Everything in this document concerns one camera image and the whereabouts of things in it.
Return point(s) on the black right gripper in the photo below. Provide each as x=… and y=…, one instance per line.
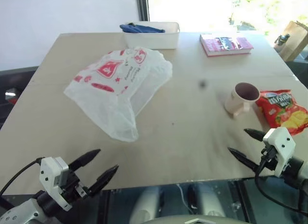
x=269, y=159

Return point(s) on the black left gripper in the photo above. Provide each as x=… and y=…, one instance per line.
x=72, y=185

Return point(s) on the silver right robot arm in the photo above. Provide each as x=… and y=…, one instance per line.
x=298, y=172

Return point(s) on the pink mug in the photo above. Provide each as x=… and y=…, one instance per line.
x=241, y=98

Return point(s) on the red potato chips bag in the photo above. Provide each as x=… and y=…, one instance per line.
x=282, y=108

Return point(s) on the grey rounded robot leg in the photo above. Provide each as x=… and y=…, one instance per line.
x=210, y=202
x=144, y=204

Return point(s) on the white red-printed plastic bag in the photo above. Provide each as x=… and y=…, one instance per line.
x=115, y=89

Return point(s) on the grey robot torso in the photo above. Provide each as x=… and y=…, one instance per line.
x=197, y=220

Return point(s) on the black furniture piece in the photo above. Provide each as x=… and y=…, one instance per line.
x=299, y=67

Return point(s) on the pink book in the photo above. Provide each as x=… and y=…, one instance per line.
x=225, y=44

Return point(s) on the brown cardboard box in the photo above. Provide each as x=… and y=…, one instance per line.
x=294, y=41

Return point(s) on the white plastic storage basket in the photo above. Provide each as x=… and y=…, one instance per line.
x=154, y=38

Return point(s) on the blue cloth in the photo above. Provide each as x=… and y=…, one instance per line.
x=140, y=29

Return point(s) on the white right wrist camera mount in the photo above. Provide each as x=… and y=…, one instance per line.
x=280, y=142

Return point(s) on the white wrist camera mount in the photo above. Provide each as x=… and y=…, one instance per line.
x=280, y=142
x=48, y=175

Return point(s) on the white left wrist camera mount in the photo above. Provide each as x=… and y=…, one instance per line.
x=48, y=175

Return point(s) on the dark window frame post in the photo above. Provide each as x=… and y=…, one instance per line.
x=142, y=6

